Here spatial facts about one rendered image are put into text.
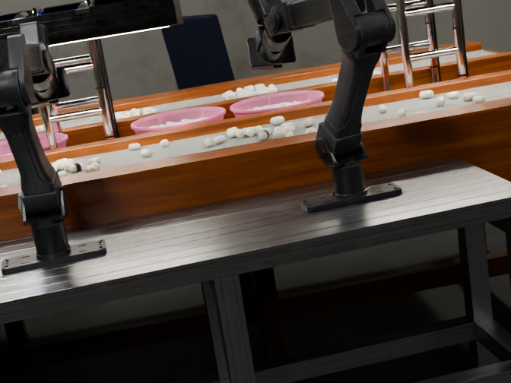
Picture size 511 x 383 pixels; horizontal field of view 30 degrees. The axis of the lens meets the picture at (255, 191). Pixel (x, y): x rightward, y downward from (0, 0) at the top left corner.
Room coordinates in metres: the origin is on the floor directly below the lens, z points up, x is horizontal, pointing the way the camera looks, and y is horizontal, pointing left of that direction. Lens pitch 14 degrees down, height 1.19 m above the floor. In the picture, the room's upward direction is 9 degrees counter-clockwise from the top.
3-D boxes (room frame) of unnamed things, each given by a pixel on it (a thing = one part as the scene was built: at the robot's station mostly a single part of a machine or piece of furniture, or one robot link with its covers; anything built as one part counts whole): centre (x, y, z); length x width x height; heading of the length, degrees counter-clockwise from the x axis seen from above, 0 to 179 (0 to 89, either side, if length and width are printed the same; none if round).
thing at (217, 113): (2.62, 0.18, 0.72); 0.27 x 0.27 x 0.10
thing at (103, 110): (2.40, 0.42, 0.90); 0.20 x 0.19 x 0.45; 96
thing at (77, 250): (1.77, 0.40, 0.71); 0.20 x 0.07 x 0.08; 99
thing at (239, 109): (2.65, -0.10, 0.72); 0.27 x 0.27 x 0.10
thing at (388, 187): (1.87, -0.19, 0.71); 0.20 x 0.07 x 0.08; 99
